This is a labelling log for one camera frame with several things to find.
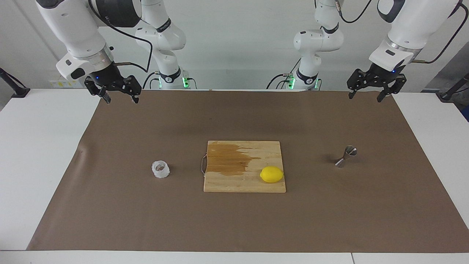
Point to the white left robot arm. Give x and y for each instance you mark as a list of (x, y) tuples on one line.
[(417, 25)]

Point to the steel double jigger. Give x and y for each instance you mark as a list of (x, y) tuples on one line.
[(350, 151)]

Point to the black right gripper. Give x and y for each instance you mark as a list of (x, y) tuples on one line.
[(108, 77)]

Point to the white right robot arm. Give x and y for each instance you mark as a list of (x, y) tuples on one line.
[(73, 29)]

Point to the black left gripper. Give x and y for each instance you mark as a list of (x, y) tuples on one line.
[(383, 75)]

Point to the small clear plastic cup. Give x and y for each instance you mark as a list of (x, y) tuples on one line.
[(160, 169)]

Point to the wooden cutting board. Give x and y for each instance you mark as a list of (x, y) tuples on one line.
[(256, 185)]

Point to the blue object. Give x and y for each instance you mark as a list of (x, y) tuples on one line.
[(466, 113)]

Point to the yellow lemon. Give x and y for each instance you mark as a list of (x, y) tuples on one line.
[(272, 174)]

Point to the brown paper table mat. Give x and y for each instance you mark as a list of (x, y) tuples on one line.
[(128, 220)]

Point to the white wall outlet box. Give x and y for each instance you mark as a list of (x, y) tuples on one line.
[(58, 84)]

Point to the black table clamp stand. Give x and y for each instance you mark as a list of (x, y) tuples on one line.
[(445, 97), (20, 91)]

